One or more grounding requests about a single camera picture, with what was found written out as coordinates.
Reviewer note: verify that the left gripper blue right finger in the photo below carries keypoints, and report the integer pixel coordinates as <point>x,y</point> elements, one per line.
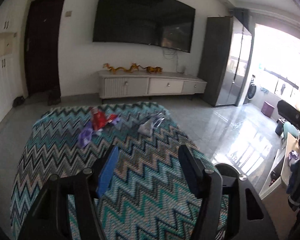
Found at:
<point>247,216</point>

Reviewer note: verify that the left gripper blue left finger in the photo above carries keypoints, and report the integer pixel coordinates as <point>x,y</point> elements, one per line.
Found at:
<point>65,207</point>

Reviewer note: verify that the purple snack wrapper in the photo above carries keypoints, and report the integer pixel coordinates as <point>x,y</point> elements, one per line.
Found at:
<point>86,134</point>

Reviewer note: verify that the red snack wrapper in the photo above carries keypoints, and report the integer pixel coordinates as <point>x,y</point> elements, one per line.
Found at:
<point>100,120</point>

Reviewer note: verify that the white round trash bin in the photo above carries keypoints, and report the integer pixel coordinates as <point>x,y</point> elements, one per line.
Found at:
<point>226,170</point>

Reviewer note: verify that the purple square stool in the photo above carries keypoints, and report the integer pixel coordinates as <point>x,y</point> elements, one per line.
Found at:
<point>267,109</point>

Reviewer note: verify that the purple bag on table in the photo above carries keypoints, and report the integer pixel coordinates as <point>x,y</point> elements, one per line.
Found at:
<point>293,156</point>

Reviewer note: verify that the washing machine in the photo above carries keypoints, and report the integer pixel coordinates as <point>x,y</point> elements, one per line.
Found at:
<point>251,90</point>

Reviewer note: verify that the beige coffee table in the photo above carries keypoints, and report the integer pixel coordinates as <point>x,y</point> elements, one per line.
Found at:
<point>279,174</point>

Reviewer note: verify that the zigzag patterned tablecloth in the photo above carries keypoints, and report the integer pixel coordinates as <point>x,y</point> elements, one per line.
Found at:
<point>148,197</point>

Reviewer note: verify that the grey steel refrigerator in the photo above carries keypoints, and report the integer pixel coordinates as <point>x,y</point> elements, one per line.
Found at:
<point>224,61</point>

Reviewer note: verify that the white crumpled plastic wrapper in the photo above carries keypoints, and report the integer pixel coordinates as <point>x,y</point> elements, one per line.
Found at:
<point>151,124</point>

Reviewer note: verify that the golden tiger figurine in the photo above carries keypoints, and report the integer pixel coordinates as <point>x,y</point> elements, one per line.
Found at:
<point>153,70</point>

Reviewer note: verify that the white TV cabinet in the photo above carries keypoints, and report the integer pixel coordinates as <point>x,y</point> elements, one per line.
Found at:
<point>142,84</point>

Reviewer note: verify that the golden dragon figurine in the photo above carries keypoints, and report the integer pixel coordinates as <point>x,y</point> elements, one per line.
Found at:
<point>131,69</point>

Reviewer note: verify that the dark brown entrance door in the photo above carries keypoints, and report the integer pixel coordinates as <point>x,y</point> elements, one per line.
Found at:
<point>41,47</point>

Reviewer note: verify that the white wall cabinet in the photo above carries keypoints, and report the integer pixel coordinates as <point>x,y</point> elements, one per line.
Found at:
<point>9,74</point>

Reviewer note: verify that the wall mounted black television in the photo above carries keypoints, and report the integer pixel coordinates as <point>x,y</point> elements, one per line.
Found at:
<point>161,23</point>

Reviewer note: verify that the wall light switch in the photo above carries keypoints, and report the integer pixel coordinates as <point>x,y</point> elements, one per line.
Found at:
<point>68,13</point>

